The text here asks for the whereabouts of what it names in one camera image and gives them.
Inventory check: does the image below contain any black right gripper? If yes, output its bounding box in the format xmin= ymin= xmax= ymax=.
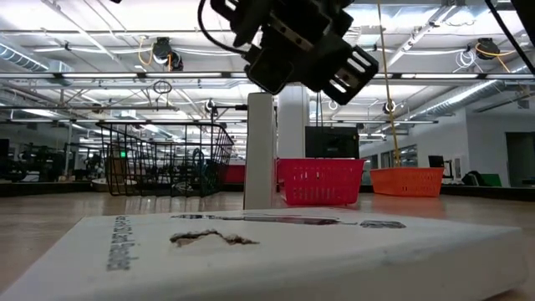
xmin=208 ymin=0 xmax=380 ymax=106

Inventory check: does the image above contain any orange plastic bin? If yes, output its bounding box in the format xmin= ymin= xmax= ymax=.
xmin=369 ymin=166 xmax=445 ymax=198

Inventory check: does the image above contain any white box with device picture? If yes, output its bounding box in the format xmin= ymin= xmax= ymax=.
xmin=0 ymin=207 xmax=528 ymax=301

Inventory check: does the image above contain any red plastic bin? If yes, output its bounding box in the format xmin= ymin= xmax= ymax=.
xmin=275 ymin=157 xmax=367 ymax=207

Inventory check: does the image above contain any white building pillar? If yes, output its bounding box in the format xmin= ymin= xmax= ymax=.
xmin=277 ymin=83 xmax=310 ymax=160

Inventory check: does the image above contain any black monitor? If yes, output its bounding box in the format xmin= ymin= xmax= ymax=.
xmin=304 ymin=125 xmax=360 ymax=160

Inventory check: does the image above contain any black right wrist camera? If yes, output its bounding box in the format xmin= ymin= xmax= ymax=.
xmin=244 ymin=44 xmax=294 ymax=96

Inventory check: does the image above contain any yellow power cable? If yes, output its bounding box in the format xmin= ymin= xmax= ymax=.
xmin=375 ymin=0 xmax=402 ymax=169

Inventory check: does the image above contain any black right camera cable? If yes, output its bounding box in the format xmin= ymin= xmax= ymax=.
xmin=197 ymin=0 xmax=252 ymax=58

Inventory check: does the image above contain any black ceiling cord reel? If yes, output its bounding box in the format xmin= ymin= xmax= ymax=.
xmin=150 ymin=36 xmax=185 ymax=72
xmin=474 ymin=37 xmax=502 ymax=62

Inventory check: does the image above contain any black wire basket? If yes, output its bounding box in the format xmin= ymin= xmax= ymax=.
xmin=95 ymin=120 xmax=235 ymax=198

